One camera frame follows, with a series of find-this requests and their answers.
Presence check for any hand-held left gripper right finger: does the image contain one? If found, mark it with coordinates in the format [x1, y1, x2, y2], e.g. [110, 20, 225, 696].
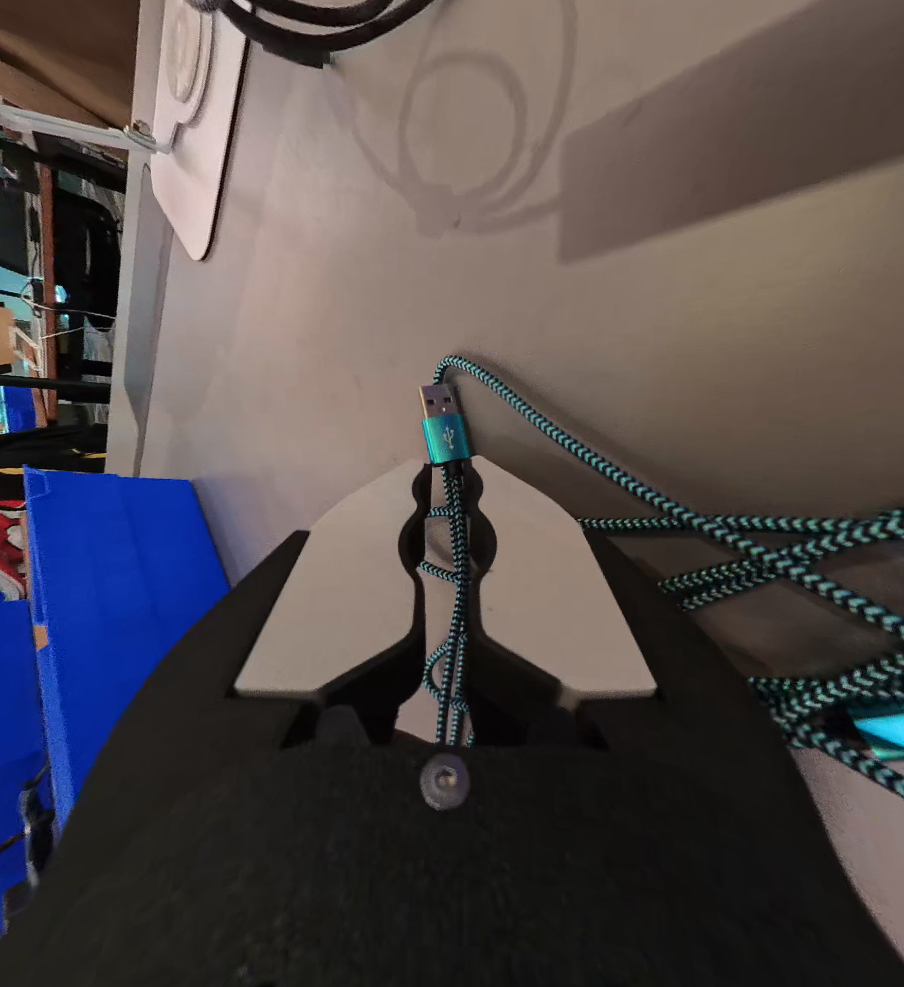
[467, 454, 660, 707]

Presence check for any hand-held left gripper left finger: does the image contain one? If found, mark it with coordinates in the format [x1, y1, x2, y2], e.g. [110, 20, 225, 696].
[233, 460, 432, 704]

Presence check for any teal braided usb cable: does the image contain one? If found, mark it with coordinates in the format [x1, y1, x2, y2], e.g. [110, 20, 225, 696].
[417, 355, 904, 822]

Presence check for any black usb hub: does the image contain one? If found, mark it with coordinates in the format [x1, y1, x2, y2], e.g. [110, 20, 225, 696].
[190, 0, 441, 69]

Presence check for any black yellow-trimmed jacket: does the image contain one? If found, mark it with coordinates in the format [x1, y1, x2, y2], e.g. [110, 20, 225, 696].
[0, 432, 107, 478]

